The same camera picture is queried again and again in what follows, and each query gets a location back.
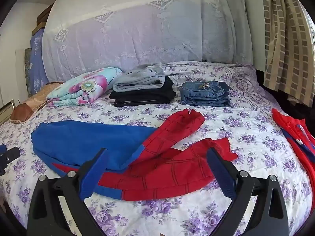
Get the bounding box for brown wooden board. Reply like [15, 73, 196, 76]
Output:
[37, 4, 53, 30]

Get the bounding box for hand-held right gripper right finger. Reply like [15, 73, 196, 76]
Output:
[206, 147, 289, 236]

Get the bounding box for blue patterned cloth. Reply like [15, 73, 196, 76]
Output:
[30, 28, 50, 96]

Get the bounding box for dark green patterned panel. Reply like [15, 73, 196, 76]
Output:
[24, 49, 33, 98]

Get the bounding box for blue knitted sweater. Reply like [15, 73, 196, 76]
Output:
[31, 108, 238, 201]

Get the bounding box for folded blue jeans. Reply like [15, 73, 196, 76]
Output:
[180, 81, 231, 107]

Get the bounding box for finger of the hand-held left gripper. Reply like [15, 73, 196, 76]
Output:
[0, 145, 20, 164]

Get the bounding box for folded floral blanket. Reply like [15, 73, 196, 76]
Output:
[46, 67, 123, 108]

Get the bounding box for beige checked curtain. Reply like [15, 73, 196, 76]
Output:
[261, 0, 315, 106]

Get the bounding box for purple floral bedspread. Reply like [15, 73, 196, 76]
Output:
[0, 61, 313, 236]

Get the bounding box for brown pillow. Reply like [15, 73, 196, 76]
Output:
[9, 82, 64, 124]

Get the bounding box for folded black pants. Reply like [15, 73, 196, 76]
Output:
[109, 76, 177, 108]

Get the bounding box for red and blue shirt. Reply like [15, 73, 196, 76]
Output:
[271, 108, 315, 177]

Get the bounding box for folded grey pants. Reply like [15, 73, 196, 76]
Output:
[112, 63, 166, 92]

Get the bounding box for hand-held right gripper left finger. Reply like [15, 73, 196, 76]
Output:
[27, 148, 116, 236]

